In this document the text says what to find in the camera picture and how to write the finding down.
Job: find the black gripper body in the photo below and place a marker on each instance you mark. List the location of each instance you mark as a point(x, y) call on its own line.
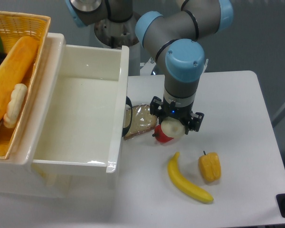
point(173, 110)

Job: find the white pear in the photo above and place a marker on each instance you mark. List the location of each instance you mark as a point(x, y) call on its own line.
point(172, 128)

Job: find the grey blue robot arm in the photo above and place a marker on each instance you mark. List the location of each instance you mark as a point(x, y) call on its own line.
point(172, 42)

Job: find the open upper white drawer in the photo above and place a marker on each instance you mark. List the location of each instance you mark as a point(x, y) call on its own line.
point(83, 128)

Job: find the slice of brown bread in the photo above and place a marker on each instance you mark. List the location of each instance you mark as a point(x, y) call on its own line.
point(142, 120)

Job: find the red apple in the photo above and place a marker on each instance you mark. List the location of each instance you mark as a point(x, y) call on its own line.
point(160, 136)

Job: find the orange bell pepper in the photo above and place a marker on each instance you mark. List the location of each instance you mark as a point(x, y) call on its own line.
point(209, 166)

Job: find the yellow banana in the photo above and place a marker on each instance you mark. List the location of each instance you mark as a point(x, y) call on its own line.
point(184, 185)

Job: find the beige croissant pastry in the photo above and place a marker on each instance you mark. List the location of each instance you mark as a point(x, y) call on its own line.
point(14, 106)

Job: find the orange baguette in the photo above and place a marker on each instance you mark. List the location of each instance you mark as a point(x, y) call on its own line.
point(14, 67)

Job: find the yellow wicker basket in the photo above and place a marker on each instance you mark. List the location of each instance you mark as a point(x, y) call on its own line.
point(13, 26)

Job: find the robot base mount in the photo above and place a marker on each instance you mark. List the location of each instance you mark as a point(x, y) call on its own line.
point(114, 35)

